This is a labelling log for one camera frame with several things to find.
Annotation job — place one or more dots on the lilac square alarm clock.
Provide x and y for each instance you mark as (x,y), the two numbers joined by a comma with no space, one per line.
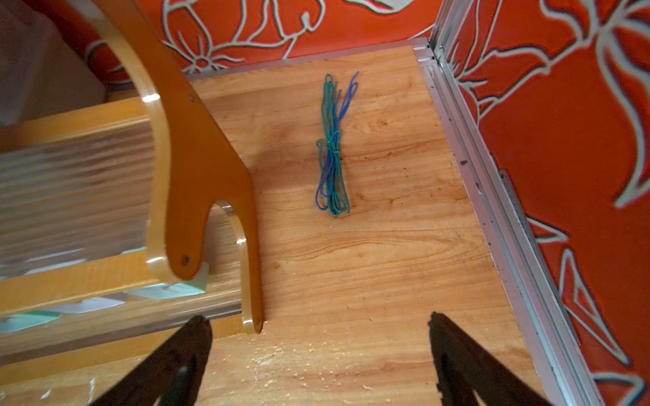
(88,305)

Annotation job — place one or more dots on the mint green square clock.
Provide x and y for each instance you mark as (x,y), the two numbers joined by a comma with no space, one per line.
(16,323)

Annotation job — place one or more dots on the wooden two-tier shelf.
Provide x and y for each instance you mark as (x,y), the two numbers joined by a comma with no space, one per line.
(143,198)

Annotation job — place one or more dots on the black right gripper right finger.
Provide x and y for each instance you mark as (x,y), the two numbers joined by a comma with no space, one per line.
(468,373)

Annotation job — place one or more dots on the green cable ties bundle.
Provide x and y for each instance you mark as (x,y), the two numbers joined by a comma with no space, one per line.
(331,194)

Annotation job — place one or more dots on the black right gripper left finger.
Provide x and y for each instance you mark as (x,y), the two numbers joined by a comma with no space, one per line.
(172,374)

